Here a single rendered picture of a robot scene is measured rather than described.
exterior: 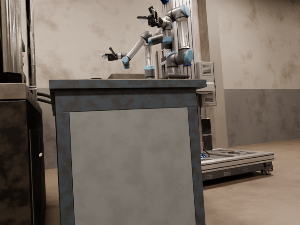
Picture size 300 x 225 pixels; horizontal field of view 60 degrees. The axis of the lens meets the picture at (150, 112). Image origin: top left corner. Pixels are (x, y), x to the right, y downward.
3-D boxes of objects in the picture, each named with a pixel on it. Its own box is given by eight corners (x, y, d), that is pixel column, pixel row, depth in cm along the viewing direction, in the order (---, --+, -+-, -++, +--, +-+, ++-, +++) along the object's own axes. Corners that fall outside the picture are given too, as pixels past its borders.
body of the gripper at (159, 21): (155, 21, 202) (164, 25, 211) (153, 11, 203) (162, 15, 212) (147, 25, 206) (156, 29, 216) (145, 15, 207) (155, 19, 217)
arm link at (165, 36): (163, 46, 229) (162, 33, 229) (173, 43, 222) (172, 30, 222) (157, 44, 223) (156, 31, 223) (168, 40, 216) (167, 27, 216)
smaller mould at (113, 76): (138, 89, 144) (137, 78, 144) (146, 85, 132) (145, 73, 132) (107, 89, 138) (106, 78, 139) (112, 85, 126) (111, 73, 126)
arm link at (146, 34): (154, 31, 291) (127, 65, 289) (154, 35, 302) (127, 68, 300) (146, 25, 292) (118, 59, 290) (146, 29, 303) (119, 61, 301)
